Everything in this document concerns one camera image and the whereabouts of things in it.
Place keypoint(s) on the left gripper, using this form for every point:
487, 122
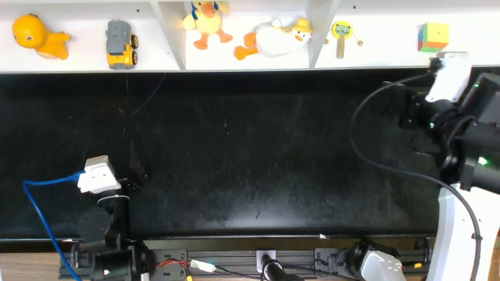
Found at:
129, 186

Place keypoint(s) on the grey and yellow toy truck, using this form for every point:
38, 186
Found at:
121, 47

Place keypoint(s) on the yellow rubber duck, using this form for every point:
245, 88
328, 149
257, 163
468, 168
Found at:
35, 37

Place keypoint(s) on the yellow rattle drum toy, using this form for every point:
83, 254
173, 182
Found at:
341, 33

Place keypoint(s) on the many-coloured puzzle cube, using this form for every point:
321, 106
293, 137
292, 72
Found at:
433, 37

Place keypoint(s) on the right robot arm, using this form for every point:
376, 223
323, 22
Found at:
480, 132

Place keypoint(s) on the yellow plush duck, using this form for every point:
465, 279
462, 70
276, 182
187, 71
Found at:
208, 23

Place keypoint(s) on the white plush duck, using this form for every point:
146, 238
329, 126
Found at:
277, 41

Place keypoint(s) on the white shelf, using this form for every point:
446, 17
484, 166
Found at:
390, 58

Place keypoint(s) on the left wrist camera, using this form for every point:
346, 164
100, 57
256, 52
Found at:
97, 175

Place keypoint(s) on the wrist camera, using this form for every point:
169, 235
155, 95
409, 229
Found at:
97, 175
449, 78

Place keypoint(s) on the mounting rail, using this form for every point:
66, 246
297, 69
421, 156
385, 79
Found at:
234, 265

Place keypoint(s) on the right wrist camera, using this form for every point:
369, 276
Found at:
449, 78

